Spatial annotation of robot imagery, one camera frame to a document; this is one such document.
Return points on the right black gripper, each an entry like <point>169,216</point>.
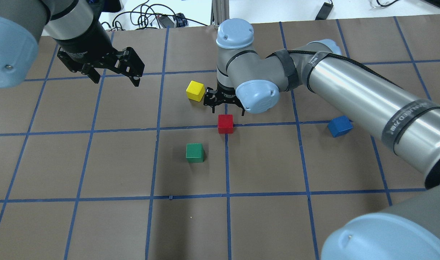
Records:
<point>225,94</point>

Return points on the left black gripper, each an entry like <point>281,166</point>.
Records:
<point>83,43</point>

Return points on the red wooden block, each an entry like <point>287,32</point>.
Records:
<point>225,124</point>

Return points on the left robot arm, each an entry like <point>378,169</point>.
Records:
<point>22,23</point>

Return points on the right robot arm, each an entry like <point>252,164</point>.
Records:
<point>406,124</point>

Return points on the yellow wooden block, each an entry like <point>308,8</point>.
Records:
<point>195,91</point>

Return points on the green wooden block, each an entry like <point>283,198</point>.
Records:
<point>194,153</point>

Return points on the blue wooden block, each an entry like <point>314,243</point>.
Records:
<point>340,126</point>

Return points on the black power adapter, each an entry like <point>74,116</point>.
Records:
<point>324,11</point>
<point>166,21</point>

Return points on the brown paper table mat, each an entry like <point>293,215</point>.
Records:
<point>99,171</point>

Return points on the far black power adapter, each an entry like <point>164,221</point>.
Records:
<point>324,11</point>

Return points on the aluminium frame post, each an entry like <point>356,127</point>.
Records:
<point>219,12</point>

